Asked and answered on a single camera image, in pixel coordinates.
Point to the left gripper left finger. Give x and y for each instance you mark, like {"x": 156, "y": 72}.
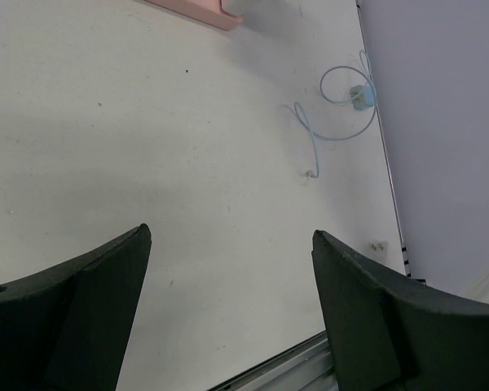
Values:
{"x": 67, "y": 327}

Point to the silver white charger plug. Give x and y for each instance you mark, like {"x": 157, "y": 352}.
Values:
{"x": 238, "y": 7}

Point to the light blue charger plug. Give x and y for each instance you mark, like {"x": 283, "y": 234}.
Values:
{"x": 362, "y": 97}

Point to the aluminium front rail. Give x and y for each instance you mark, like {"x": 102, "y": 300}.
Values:
{"x": 305, "y": 366}

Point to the aluminium side rail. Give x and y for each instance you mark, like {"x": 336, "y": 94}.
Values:
{"x": 376, "y": 78}

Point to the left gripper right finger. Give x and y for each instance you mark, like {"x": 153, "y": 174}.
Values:
{"x": 389, "y": 332}

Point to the small white charger plug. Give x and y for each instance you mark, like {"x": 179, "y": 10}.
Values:
{"x": 379, "y": 246}

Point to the pink power strip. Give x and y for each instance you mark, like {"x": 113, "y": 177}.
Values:
{"x": 208, "y": 12}

